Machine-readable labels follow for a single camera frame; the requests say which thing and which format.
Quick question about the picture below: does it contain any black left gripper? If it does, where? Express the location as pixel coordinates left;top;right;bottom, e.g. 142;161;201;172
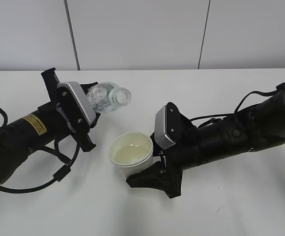
38;67;98;151

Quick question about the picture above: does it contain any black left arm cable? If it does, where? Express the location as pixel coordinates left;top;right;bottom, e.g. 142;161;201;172
0;105;94;194

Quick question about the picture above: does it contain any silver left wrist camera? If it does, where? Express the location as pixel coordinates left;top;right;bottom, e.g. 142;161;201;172
57;82;96;135

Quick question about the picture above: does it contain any clear water bottle green label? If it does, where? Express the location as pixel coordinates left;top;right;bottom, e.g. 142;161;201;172
86;82;132;114

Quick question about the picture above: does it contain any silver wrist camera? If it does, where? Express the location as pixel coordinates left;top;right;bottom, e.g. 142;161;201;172
57;82;96;135
153;102;196;150

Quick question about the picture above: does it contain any white paper cup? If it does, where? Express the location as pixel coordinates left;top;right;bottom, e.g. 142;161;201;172
109;132;153;178

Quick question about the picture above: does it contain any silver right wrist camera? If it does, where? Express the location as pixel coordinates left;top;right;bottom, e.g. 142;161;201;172
153;102;196;150

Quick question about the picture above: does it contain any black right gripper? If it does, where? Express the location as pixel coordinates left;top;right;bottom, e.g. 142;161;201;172
125;122;202;199

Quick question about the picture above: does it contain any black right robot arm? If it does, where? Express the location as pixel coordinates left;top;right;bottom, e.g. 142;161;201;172
126;82;285;198

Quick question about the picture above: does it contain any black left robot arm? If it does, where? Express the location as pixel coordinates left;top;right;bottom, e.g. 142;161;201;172
0;68;100;194

